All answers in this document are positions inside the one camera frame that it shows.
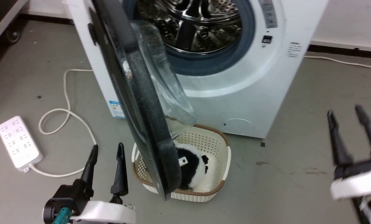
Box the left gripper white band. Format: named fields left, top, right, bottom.
left=43, top=142, right=136, bottom=224

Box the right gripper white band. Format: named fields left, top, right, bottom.
left=327, top=105, right=371, bottom=224

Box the black round washing machine door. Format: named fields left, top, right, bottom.
left=88, top=0, right=197, bottom=200

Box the white front-load washing machine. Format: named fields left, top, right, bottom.
left=66, top=0, right=329, bottom=139

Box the black and white plush toy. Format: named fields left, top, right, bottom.
left=174, top=142, right=209, bottom=191

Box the white power strip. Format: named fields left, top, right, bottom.
left=0, top=116, right=43, bottom=172

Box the cream perforated laundry basket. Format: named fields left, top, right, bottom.
left=131, top=124, right=232, bottom=203

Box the black caster wheel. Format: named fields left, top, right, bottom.
left=6, top=29, right=21, bottom=44

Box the grey cabinet with caster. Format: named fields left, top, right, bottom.
left=0, top=0, right=29, bottom=54

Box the white cable along wall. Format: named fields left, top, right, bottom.
left=304, top=55, right=371, bottom=69

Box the white power strip cable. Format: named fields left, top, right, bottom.
left=29, top=69, right=97, bottom=178

